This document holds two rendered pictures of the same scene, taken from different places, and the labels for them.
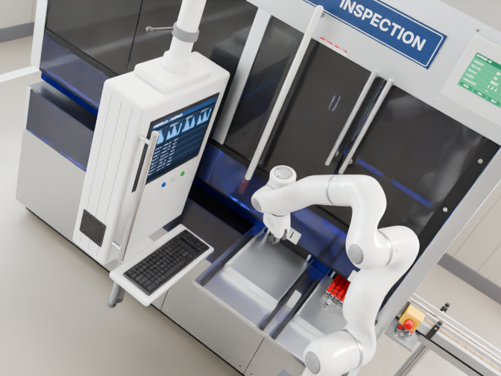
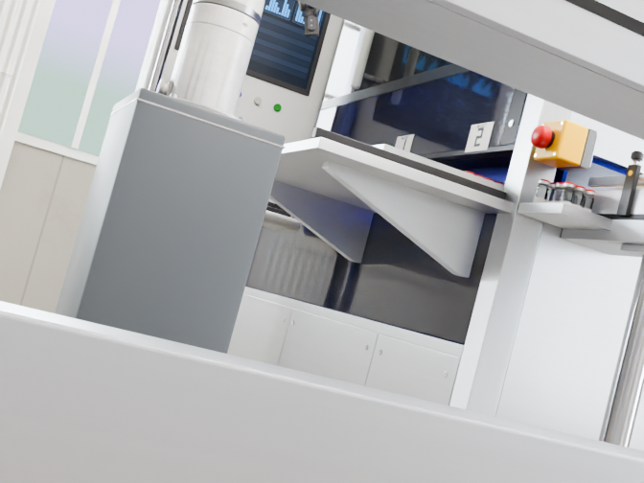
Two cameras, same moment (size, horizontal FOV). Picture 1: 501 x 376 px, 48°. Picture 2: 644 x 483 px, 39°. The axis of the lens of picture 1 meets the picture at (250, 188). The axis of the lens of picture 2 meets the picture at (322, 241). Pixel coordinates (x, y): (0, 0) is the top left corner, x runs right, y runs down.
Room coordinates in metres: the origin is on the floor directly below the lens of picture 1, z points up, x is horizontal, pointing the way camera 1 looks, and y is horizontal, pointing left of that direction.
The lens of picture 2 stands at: (0.41, -1.81, 0.61)
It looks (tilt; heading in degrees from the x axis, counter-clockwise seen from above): 4 degrees up; 51
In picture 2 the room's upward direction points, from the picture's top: 15 degrees clockwise
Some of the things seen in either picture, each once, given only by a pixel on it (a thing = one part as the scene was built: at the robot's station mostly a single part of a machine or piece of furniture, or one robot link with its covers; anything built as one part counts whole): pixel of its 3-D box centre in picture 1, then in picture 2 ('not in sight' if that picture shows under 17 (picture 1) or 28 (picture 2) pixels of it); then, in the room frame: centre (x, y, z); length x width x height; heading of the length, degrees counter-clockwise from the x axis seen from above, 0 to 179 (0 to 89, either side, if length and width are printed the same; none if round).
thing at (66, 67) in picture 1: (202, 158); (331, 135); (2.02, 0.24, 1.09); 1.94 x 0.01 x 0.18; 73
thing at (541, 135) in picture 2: (408, 324); (543, 137); (1.67, -0.79, 0.99); 0.04 x 0.04 x 0.04; 73
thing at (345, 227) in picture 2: not in sight; (303, 218); (1.73, -0.10, 0.80); 0.34 x 0.03 x 0.13; 163
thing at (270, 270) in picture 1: (270, 263); not in sight; (1.78, -0.20, 0.90); 0.34 x 0.26 x 0.04; 163
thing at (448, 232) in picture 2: not in sight; (398, 220); (1.58, -0.58, 0.80); 0.34 x 0.03 x 0.13; 163
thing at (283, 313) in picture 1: (288, 306); not in sight; (1.58, -0.32, 0.91); 0.14 x 0.03 x 0.06; 163
